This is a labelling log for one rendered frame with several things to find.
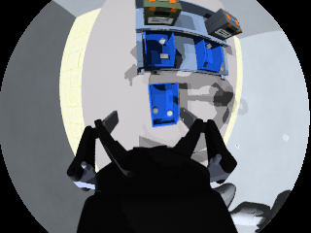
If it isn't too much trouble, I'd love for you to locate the blue open-front bin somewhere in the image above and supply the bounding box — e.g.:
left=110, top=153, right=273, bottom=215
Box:
left=148, top=83, right=180, bottom=127
left=193, top=36, right=224, bottom=73
left=144, top=30, right=176, bottom=69

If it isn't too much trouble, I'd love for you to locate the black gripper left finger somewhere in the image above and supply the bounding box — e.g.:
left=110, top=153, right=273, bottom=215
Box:
left=67, top=111, right=141, bottom=191

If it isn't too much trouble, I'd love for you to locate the black tool case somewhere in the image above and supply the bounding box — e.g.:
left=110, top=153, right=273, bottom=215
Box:
left=204, top=9, right=243, bottom=41

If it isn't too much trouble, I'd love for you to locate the dark grey shelf rack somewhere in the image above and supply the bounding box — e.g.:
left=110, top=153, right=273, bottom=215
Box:
left=135, top=0, right=229, bottom=80

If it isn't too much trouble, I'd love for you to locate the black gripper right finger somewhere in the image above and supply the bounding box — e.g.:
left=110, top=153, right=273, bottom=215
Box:
left=161, top=108, right=237, bottom=183

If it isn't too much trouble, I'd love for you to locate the dark green tool case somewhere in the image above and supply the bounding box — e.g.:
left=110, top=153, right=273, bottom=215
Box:
left=143, top=0, right=182, bottom=26

